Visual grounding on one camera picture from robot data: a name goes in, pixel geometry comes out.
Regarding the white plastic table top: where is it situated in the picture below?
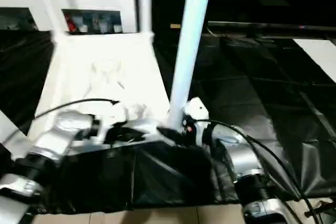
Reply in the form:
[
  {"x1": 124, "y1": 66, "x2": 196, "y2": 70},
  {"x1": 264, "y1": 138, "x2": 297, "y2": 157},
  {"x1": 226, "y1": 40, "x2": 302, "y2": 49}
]
[{"x1": 5, "y1": 31, "x2": 184, "y2": 156}]

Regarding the white plastic table leg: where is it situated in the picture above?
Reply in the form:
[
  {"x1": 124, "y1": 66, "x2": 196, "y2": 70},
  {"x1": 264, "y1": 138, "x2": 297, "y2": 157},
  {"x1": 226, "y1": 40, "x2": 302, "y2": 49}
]
[
  {"x1": 30, "y1": 0, "x2": 64, "y2": 41},
  {"x1": 0, "y1": 111, "x2": 30, "y2": 154},
  {"x1": 167, "y1": 0, "x2": 215, "y2": 133},
  {"x1": 135, "y1": 0, "x2": 155, "y2": 39}
]

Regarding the black cloth mat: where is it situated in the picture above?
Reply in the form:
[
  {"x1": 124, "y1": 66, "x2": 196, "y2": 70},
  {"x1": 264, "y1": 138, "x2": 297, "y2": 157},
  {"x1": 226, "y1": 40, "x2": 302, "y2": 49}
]
[{"x1": 0, "y1": 28, "x2": 336, "y2": 214}]

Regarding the white flat board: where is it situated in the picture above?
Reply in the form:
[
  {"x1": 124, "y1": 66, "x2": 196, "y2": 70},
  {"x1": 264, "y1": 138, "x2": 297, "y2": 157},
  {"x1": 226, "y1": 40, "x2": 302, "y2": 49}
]
[{"x1": 292, "y1": 39, "x2": 336, "y2": 83}]

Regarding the black floor stand base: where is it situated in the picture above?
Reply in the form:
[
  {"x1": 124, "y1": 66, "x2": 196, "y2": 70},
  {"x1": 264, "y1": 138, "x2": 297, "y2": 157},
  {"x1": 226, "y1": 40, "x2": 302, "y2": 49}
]
[{"x1": 304, "y1": 202, "x2": 336, "y2": 216}]

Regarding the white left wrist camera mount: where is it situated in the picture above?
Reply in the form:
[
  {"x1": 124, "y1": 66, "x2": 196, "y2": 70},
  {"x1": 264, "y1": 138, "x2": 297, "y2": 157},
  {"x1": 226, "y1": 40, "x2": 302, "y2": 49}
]
[{"x1": 97, "y1": 103, "x2": 130, "y2": 144}]

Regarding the dark metal rail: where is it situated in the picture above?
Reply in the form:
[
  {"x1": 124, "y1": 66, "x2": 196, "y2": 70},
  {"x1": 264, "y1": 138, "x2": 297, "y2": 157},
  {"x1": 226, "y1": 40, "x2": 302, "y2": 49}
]
[{"x1": 207, "y1": 21, "x2": 336, "y2": 34}]

